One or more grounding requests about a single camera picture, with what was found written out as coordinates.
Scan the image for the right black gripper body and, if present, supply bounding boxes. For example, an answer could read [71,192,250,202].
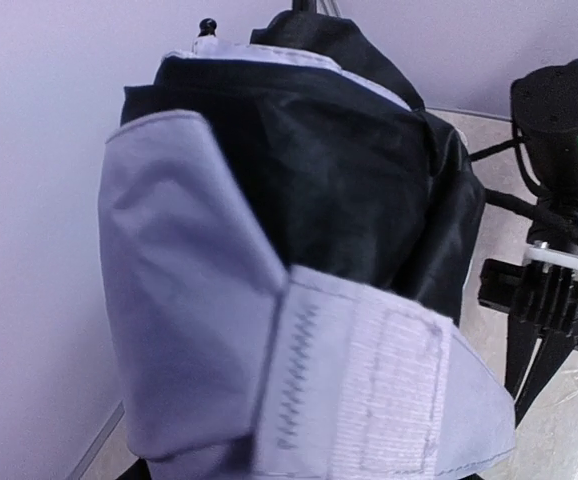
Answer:
[478,259,578,350]

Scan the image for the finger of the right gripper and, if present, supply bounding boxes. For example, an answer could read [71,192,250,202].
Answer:
[506,316,540,395]
[515,334,574,426]

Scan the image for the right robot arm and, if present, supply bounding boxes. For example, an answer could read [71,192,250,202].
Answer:
[478,59,578,419]

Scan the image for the lilac folding umbrella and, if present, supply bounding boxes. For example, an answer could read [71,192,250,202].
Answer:
[98,4,515,479]

